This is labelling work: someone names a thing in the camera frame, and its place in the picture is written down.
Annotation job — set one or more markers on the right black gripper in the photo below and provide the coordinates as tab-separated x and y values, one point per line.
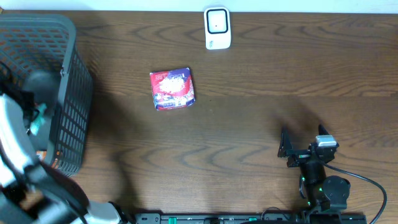
286	150

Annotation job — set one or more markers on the red purple snack pack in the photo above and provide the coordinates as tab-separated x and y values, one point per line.
172	89

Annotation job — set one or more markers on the teal snack wrapper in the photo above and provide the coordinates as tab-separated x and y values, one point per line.
38	119

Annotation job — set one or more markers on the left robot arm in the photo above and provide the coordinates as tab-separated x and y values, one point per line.
31	191

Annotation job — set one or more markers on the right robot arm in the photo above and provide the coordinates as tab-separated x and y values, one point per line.
323	192

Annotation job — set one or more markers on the white barcode scanner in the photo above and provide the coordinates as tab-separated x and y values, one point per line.
217	28

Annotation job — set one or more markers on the grey plastic mesh basket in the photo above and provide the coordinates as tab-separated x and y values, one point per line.
39	55

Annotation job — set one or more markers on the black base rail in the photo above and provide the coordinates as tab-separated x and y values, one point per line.
254	218

